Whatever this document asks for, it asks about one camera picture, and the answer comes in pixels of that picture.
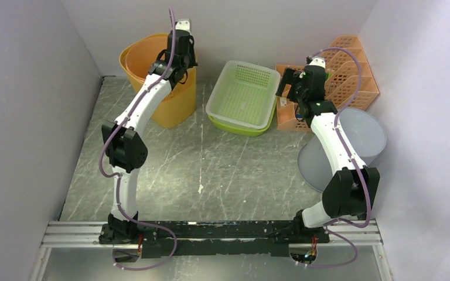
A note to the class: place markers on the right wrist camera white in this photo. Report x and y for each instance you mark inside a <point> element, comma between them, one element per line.
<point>317,61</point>

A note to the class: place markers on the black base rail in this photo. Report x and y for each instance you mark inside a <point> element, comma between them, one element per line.
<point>184,238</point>

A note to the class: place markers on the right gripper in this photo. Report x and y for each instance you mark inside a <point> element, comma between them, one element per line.
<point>290,76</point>

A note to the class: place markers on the orange plastic bucket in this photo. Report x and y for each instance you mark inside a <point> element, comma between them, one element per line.
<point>138,57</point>

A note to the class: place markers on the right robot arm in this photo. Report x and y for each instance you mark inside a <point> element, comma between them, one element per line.
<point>353,186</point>

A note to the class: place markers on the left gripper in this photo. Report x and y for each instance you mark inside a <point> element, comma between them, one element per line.
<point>193,64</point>

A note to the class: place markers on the white perforated tray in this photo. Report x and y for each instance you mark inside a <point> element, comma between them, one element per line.
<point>244,95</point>

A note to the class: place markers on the aluminium frame rail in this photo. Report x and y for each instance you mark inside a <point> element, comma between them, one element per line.
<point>71,234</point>

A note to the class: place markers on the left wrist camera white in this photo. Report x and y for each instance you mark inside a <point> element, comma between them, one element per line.
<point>183,24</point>

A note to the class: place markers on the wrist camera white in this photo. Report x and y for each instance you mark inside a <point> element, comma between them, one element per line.
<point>317,61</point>
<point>183,24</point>

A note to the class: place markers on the orange plastic file organizer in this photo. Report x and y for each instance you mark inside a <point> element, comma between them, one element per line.
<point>339,86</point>

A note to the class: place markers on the yellow mesh waste basket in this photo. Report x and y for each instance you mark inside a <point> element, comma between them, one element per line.
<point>179,104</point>

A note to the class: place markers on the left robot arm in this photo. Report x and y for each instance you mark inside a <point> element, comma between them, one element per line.
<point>162,70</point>

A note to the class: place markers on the large grey plastic bucket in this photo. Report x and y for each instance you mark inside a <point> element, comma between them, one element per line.
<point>365,134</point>

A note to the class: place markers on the green perforated tray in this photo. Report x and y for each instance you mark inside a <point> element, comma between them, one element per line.
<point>242,130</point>

